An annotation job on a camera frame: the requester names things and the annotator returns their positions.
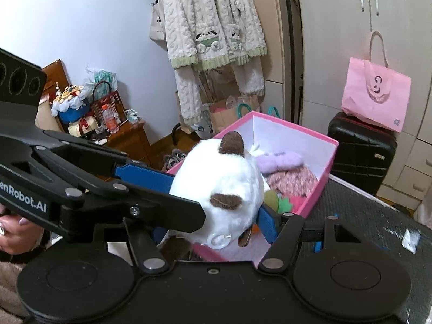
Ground white canvas tote bag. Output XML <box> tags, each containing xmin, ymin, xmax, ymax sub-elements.
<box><xmin>149</xmin><ymin>2</ymin><xmax>167</xmax><ymax>41</ymax></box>

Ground person's left hand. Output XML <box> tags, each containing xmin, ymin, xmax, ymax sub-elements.
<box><xmin>0</xmin><ymin>206</ymin><xmax>46</xmax><ymax>254</ymax></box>

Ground purple plush toy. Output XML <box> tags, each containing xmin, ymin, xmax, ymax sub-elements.
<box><xmin>255</xmin><ymin>151</ymin><xmax>304</xmax><ymax>173</ymax></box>

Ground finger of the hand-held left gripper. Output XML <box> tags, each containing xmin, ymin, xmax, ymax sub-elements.
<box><xmin>33</xmin><ymin>148</ymin><xmax>207</xmax><ymax>244</ymax></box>
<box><xmin>34</xmin><ymin>129</ymin><xmax>173</xmax><ymax>195</ymax></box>

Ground pink knitted cloth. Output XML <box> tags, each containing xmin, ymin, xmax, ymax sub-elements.
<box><xmin>265</xmin><ymin>165</ymin><xmax>320</xmax><ymax>198</ymax></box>

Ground beige wardrobe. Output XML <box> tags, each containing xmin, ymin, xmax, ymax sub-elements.
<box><xmin>263</xmin><ymin>0</ymin><xmax>432</xmax><ymax>210</ymax></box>

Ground cream and red toy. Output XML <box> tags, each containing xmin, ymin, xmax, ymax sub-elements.
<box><xmin>68</xmin><ymin>116</ymin><xmax>99</xmax><ymax>138</ymax></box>

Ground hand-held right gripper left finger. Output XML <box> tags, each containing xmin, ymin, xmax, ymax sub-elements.
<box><xmin>94</xmin><ymin>219</ymin><xmax>171</xmax><ymax>275</ymax></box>

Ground cream fleece pajama top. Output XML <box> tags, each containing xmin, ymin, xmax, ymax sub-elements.
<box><xmin>158</xmin><ymin>0</ymin><xmax>269</xmax><ymax>72</ymax></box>

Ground black suitcase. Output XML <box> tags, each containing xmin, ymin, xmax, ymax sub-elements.
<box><xmin>328</xmin><ymin>111</ymin><xmax>397</xmax><ymax>196</ymax></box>

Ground pink cardboard box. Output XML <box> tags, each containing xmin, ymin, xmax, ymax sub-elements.
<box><xmin>167</xmin><ymin>111</ymin><xmax>339</xmax><ymax>267</ymax></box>

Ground white plastic bag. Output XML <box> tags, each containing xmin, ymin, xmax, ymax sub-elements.
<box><xmin>83</xmin><ymin>67</ymin><xmax>117</xmax><ymax>96</ymax></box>

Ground brown paper bag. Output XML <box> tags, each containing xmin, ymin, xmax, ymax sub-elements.
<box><xmin>208</xmin><ymin>94</ymin><xmax>261</xmax><ymax>136</ymax></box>

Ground wooden nightstand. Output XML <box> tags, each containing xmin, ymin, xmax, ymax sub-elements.
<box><xmin>96</xmin><ymin>120</ymin><xmax>153</xmax><ymax>173</ymax></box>

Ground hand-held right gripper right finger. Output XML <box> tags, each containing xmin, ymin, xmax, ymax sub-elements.
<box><xmin>256</xmin><ymin>205</ymin><xmax>362</xmax><ymax>275</ymax></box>

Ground orange drink bottle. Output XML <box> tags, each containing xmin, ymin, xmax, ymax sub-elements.
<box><xmin>102</xmin><ymin>104</ymin><xmax>119</xmax><ymax>134</ymax></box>

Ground white plush toy brown ears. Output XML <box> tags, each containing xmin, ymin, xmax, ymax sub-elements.
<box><xmin>169</xmin><ymin>131</ymin><xmax>271</xmax><ymax>263</ymax></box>

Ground wooden headboard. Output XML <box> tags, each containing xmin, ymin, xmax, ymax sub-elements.
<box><xmin>35</xmin><ymin>59</ymin><xmax>73</xmax><ymax>133</ymax></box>

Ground bag with teal handles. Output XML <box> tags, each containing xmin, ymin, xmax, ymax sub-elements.
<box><xmin>236</xmin><ymin>103</ymin><xmax>283</xmax><ymax>119</ymax></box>

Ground pink tote bag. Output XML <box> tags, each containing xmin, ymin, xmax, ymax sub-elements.
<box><xmin>341</xmin><ymin>31</ymin><xmax>412</xmax><ymax>133</ymax></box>

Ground white paper scrap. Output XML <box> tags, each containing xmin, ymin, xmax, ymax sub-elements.
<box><xmin>403</xmin><ymin>229</ymin><xmax>421</xmax><ymax>252</ymax></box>

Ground pair of shoes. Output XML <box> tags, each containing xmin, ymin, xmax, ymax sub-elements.
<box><xmin>163</xmin><ymin>148</ymin><xmax>188</xmax><ymax>173</ymax></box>

